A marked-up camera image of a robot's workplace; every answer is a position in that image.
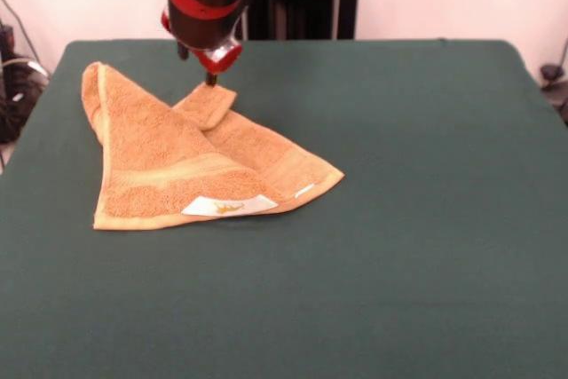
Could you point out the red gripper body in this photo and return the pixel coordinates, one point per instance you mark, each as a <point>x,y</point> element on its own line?
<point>219,61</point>

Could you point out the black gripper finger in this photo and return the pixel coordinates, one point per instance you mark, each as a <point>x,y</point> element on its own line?
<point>182,51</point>
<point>211,79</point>

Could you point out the orange terry towel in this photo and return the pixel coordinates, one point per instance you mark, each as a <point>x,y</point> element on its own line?
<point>146,152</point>

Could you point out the dark green table cloth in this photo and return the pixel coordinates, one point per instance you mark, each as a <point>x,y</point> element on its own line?
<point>399,219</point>

